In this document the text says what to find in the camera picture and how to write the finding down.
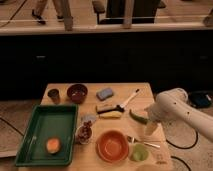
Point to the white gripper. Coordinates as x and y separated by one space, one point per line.
154 115

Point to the green pepper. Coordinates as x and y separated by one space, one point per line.
138 118

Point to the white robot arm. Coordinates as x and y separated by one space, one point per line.
173 103

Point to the orange bowl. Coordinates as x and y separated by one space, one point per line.
112 146

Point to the purple bowl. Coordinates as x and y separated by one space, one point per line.
77 93

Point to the silver fork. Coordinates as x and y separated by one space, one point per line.
134 140

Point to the small green cup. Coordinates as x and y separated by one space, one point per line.
138 153

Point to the yellow banana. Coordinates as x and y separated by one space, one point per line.
111 115

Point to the blue sponge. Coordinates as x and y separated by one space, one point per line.
104 94

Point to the orange fruit half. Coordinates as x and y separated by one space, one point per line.
53 145

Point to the green tray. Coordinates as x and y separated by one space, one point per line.
48 121

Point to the dark metal cup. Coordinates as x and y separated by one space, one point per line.
54 95

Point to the dark office chair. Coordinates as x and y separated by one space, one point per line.
144 11

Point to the wooden table leg right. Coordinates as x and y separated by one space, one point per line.
128 12

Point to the wooden table leg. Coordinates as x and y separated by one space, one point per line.
128 12
68 19

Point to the wooden table leg left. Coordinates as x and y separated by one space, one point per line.
68 19

